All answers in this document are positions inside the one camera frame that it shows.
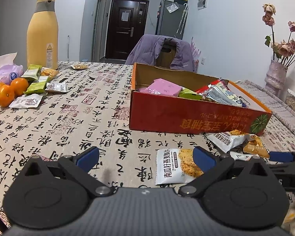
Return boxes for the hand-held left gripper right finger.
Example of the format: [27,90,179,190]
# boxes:
[178,146,276,197]

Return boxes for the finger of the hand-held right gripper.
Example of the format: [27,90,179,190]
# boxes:
[269,150,295,164]

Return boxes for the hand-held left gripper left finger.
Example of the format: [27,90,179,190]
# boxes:
[16,146,113,197]

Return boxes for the white oat cracker packet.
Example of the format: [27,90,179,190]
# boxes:
[156,148,205,185]
[206,131,248,153]

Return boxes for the red cardboard box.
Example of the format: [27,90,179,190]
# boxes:
[129,62,273,136]

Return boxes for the long green white snack packet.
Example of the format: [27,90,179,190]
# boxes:
[179,88,203,101]

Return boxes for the red blue snack packet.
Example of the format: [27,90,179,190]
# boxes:
[195,78,229,94]

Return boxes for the clear orange cracker packet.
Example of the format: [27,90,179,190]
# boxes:
[243,135,270,158]

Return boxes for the small white snack packet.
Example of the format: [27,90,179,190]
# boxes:
[230,151,249,162]

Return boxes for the quilted grey pink cloth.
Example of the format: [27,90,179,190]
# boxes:
[235,80,295,148]

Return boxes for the glass grain jar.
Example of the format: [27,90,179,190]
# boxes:
[284,89,295,115]

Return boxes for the pink ribbed vase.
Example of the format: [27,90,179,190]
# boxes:
[264,59,288,98]

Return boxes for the wooden chair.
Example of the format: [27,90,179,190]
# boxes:
[156,43,174,67]

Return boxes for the dried pink roses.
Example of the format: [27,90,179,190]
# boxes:
[262,3,295,68]

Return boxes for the purple tissue pack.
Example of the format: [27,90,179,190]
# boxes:
[0,52,24,85]

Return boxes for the purple puffer jacket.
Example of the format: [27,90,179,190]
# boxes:
[124,34,195,72]

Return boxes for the dark entrance door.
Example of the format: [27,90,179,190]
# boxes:
[105,0,149,61]

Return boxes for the yellow thermos bottle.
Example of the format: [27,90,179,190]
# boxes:
[26,0,59,70]

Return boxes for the grey refrigerator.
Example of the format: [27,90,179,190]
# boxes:
[157,0,187,40]

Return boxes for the white folded umbrella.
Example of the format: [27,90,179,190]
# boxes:
[177,3,189,34]

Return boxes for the clear plastic bag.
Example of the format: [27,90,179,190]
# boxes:
[166,3,180,13]

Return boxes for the interior door frame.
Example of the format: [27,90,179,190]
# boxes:
[92,0,108,62]

